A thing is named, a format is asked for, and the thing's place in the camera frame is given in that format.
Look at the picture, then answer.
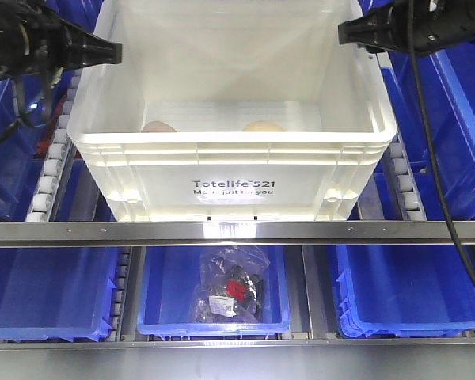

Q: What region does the lower left roller track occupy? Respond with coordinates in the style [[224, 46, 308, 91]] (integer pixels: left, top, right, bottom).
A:
[[105, 248, 132, 342]]

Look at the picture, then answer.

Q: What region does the blue bin upper left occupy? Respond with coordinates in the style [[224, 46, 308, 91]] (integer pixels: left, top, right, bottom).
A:
[[0, 81, 55, 222]]

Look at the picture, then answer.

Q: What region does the white roller track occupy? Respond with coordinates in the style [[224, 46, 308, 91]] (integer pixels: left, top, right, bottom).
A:
[[384, 133, 427, 222], [25, 69, 82, 222]]

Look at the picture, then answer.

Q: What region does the blue bin upper right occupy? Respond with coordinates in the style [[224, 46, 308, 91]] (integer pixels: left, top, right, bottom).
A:
[[385, 43, 475, 220]]

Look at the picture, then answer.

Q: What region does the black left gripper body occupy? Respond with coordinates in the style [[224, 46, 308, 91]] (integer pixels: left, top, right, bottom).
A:
[[0, 1, 69, 81]]

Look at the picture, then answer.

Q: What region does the white left roller track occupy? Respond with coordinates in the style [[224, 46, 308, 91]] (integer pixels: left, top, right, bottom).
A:
[[25, 69, 82, 222]]

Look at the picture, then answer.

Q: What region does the steel upper shelf rail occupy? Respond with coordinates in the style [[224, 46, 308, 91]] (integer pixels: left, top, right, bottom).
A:
[[0, 220, 452, 248]]

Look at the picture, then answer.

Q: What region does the clear bag of parts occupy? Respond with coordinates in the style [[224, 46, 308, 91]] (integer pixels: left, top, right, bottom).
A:
[[190, 245, 270, 324]]

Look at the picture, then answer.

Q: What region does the pink stitched soft ball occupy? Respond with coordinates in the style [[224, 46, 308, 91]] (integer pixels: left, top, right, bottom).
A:
[[141, 120, 177, 133]]

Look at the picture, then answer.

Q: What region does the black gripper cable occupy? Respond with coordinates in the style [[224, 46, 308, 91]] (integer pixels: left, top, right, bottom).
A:
[[0, 70, 55, 154], [405, 0, 475, 310]]

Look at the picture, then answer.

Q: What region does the steel shelf rail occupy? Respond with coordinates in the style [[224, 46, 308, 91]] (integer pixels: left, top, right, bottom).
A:
[[0, 339, 475, 379], [0, 220, 452, 248]]

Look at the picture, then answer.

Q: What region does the steel lower shelf rail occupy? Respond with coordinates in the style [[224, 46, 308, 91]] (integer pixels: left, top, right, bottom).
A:
[[0, 339, 475, 379]]

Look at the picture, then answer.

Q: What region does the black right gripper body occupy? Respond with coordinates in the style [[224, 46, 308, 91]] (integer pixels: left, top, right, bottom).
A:
[[391, 1, 475, 54]]

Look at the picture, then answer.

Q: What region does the blue bin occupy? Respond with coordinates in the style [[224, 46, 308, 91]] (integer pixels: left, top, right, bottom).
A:
[[0, 247, 120, 341], [137, 245, 291, 340], [327, 245, 475, 339], [0, 81, 55, 222], [385, 43, 475, 220]]

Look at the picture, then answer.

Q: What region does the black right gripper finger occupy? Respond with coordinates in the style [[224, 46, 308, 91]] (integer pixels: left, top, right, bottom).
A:
[[338, 6, 398, 51]]

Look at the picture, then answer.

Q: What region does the white right roller track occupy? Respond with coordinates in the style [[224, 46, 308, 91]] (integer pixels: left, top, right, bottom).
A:
[[384, 133, 427, 222]]

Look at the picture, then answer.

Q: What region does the blue bin lower middle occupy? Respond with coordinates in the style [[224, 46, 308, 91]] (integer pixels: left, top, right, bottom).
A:
[[137, 245, 291, 340]]

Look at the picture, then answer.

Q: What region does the yellow soft ball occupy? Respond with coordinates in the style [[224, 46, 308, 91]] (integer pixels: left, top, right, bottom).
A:
[[243, 120, 284, 132]]

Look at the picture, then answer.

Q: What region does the blue bin lower right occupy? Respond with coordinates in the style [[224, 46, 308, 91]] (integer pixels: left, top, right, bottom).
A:
[[327, 245, 475, 339]]

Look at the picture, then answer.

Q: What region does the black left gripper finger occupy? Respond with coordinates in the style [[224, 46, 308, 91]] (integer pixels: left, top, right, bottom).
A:
[[61, 20, 123, 70]]

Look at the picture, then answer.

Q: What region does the white plastic tote box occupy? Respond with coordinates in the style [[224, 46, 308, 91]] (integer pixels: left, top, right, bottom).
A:
[[67, 1, 397, 222]]

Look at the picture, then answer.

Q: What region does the blue bin lower left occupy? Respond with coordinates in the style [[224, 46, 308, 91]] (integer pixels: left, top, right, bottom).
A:
[[0, 247, 120, 341]]

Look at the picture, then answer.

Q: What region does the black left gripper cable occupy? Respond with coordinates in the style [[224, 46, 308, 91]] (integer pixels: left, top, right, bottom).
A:
[[0, 70, 55, 154]]

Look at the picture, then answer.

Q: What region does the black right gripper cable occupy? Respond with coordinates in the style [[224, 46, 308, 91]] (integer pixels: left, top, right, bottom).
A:
[[405, 0, 475, 310]]

